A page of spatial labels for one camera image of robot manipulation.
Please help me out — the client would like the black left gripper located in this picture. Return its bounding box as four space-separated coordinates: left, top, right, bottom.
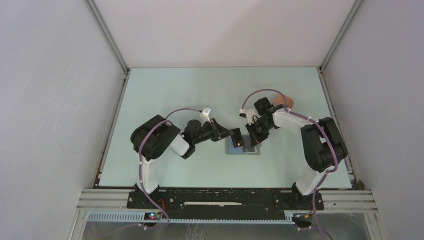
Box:
192 118 234 145

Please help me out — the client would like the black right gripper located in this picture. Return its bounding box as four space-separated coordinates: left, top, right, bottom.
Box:
245 118 274 147

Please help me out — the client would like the green leather card holder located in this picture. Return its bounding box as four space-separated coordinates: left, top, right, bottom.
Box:
225 134 261 155

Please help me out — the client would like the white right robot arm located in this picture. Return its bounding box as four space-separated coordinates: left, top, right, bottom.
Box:
239 97 348 209

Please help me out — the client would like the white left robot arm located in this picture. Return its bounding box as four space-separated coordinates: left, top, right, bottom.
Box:
130 114 236 208

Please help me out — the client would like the pink oval plastic tray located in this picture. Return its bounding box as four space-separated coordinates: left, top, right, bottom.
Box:
272 94 294 109

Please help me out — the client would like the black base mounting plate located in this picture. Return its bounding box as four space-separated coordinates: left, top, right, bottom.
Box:
126 186 324 221

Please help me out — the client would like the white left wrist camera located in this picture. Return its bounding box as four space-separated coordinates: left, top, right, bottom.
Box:
199 106 212 123

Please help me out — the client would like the aluminium frame rail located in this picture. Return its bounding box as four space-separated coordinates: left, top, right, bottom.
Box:
77 187 377 223

